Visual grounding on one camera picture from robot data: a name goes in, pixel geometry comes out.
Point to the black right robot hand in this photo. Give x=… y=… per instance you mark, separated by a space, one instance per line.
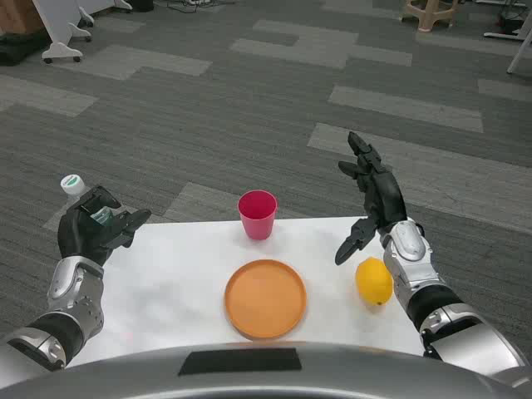
x=384 y=197

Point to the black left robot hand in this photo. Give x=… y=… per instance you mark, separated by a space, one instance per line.
x=83 y=237

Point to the yellow lemon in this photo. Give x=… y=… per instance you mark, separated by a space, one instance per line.
x=374 y=282

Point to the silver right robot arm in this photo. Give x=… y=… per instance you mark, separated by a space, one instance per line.
x=440 y=299

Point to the pink plastic cup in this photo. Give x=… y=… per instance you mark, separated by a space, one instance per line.
x=257 y=214

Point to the orange round plate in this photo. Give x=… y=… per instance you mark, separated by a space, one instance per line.
x=266 y=300

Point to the beige plastic stool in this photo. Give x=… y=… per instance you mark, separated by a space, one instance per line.
x=430 y=12

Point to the white table leg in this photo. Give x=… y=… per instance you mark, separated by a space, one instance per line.
x=519 y=50

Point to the white desk foot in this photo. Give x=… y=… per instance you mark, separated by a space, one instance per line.
x=505 y=35

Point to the white rolling stand base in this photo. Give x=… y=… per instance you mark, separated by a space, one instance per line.
x=62 y=29

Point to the silver robot chest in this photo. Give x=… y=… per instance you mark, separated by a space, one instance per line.
x=266 y=374

